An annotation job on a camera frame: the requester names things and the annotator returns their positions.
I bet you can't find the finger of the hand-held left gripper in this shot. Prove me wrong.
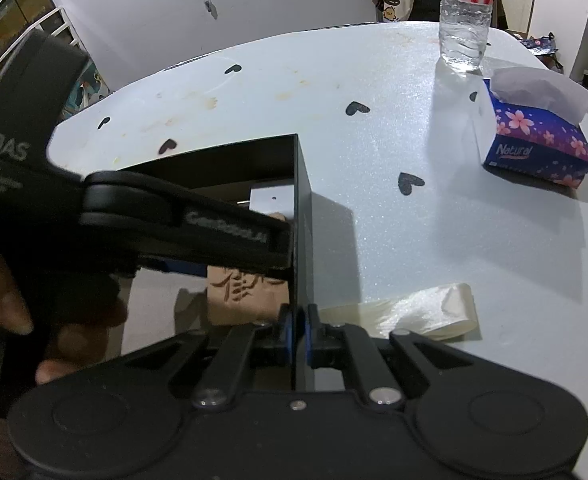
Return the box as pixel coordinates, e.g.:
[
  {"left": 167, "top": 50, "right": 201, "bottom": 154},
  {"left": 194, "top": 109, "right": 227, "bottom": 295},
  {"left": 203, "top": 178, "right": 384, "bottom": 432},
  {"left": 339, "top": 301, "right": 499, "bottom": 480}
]
[{"left": 80, "top": 170, "right": 295, "bottom": 282}]

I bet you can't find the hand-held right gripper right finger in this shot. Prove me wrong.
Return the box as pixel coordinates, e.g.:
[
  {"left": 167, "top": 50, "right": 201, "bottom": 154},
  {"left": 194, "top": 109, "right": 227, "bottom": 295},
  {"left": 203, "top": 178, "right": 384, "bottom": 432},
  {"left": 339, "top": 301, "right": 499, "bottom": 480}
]
[{"left": 306, "top": 304, "right": 475, "bottom": 408}]

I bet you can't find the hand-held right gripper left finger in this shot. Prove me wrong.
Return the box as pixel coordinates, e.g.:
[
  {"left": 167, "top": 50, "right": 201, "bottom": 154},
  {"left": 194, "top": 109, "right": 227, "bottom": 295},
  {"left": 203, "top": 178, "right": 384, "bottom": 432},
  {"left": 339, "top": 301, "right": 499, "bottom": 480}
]
[{"left": 121, "top": 306, "right": 293, "bottom": 411}]

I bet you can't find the carved wooden block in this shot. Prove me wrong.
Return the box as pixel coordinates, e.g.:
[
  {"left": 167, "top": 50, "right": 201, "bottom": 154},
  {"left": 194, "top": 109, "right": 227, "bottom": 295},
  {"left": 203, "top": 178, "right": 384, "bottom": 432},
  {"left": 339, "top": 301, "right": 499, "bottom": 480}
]
[{"left": 206, "top": 264, "right": 291, "bottom": 329}]

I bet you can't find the black storage box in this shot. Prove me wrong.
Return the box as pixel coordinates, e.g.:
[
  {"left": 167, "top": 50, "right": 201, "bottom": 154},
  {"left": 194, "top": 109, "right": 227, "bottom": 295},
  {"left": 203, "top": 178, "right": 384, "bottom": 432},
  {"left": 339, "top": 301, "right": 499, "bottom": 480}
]
[{"left": 116, "top": 132, "right": 320, "bottom": 393}]

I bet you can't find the teal patterned box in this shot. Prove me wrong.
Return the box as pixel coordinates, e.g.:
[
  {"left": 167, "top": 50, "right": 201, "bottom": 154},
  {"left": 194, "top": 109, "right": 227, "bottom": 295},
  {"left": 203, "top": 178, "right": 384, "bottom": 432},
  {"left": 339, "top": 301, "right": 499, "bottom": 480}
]
[{"left": 61, "top": 57, "right": 111, "bottom": 122}]

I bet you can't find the white plastic box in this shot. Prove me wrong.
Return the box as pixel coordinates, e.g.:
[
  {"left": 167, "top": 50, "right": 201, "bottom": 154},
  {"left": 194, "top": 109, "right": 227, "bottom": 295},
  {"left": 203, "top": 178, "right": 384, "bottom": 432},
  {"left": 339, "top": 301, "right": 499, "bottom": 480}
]
[{"left": 248, "top": 184, "right": 296, "bottom": 217}]

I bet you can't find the glass tank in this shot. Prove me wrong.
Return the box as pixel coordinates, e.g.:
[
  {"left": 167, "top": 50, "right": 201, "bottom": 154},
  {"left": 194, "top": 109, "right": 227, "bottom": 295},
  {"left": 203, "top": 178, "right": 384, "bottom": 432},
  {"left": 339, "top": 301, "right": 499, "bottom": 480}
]
[{"left": 0, "top": 0, "right": 58, "bottom": 69}]

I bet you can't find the white drawer cabinet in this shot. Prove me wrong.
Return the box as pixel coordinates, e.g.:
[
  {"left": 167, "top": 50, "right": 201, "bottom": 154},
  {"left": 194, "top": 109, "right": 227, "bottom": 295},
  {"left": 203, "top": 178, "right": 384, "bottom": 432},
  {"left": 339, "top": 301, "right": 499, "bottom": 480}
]
[{"left": 33, "top": 7, "right": 83, "bottom": 50}]

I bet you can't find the folded plastic bag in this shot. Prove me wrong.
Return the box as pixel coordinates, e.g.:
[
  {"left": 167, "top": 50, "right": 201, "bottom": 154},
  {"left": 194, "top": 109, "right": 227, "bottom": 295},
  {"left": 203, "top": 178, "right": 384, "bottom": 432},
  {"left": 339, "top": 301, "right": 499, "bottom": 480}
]
[{"left": 319, "top": 282, "right": 478, "bottom": 344}]

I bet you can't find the blue floral tissue box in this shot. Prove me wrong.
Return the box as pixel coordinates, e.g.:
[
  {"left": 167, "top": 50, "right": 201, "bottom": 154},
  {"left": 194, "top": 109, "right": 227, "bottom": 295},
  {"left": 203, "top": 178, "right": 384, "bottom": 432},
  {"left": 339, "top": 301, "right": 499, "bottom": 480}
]
[{"left": 469, "top": 66, "right": 588, "bottom": 190}]

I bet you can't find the white printed tote bag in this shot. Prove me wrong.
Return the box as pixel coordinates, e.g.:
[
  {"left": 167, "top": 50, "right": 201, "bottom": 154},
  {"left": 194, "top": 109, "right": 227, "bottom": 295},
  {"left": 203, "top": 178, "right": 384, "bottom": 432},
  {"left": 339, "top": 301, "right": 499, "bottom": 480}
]
[{"left": 373, "top": 0, "right": 418, "bottom": 24}]

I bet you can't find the clear plastic water bottle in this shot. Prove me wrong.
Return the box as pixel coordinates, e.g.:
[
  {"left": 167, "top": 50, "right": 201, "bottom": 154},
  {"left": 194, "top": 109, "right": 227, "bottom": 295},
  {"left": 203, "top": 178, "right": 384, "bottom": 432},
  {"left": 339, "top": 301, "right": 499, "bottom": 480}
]
[{"left": 438, "top": 0, "right": 496, "bottom": 73}]

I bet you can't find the dark blue patterned bag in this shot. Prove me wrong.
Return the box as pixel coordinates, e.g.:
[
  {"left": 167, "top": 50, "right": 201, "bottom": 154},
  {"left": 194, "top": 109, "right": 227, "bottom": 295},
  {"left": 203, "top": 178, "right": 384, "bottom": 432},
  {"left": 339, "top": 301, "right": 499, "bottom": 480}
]
[{"left": 516, "top": 32, "right": 561, "bottom": 57}]

